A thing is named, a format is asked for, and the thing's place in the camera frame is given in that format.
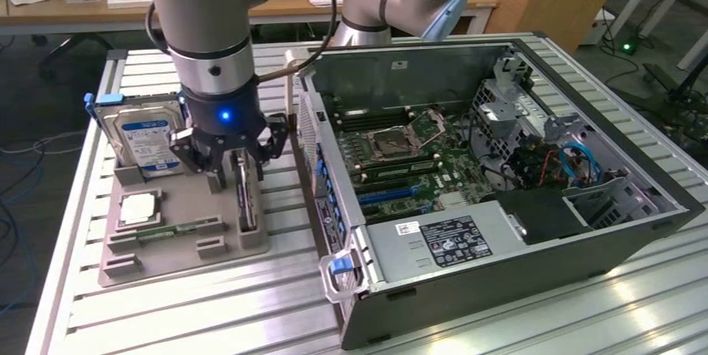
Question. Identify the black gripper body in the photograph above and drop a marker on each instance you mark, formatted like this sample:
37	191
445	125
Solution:
224	116

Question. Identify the graphics card with fan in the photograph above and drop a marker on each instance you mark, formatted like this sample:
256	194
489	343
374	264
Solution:
245	197

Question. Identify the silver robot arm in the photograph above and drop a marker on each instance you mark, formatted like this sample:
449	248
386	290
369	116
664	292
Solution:
209	19

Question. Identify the blue slot retention clip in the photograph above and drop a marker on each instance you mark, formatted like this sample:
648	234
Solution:
341	231
318	160
326	189
333	208

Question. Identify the hard disk with blue carrier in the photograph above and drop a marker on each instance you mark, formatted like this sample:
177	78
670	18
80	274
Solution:
140	139

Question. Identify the silver CPU chip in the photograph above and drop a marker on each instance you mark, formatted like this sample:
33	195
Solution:
137	210

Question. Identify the grey parts rack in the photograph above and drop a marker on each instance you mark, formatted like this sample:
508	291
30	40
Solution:
221	222

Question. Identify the green loose RAM stick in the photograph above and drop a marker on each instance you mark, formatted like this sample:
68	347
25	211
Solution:
165	232

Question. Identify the installed RAM stick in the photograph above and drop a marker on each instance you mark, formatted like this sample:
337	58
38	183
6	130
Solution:
400	169

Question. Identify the blue expansion slot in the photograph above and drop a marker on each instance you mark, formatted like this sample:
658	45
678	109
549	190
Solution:
386	196

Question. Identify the open socket cover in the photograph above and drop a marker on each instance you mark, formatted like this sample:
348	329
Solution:
428	129

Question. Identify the wooden desk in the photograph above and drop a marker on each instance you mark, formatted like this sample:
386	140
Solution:
286	11
54	13

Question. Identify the green motherboard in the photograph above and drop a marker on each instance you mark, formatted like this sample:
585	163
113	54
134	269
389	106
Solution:
442	164

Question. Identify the blue case latch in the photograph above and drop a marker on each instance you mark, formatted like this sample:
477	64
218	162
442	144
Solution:
338	266

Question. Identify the silver power supply unit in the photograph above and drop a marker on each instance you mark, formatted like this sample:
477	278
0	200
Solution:
397	255

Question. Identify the metal drive cage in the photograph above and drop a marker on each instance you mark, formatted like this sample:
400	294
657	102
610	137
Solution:
500	123

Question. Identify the open black PC case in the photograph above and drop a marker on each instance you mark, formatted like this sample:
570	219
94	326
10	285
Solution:
497	288

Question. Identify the grey disk bay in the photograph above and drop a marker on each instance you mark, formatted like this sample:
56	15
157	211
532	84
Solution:
608	205

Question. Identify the white electrical box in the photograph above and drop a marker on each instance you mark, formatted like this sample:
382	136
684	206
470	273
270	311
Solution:
600	31

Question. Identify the black floor stand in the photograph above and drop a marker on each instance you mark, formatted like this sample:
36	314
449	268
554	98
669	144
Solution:
657	75

